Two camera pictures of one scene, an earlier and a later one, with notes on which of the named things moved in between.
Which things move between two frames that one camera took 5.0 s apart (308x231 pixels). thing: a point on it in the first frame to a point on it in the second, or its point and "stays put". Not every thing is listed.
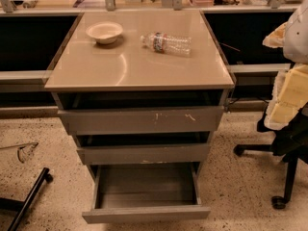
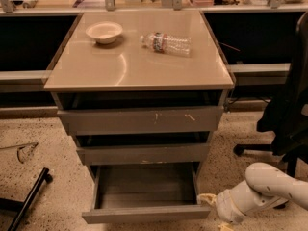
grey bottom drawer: (140, 192) stays put
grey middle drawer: (138, 148) stays put
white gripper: (296, 38) to (225, 205)
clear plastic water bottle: (167, 43) stays put
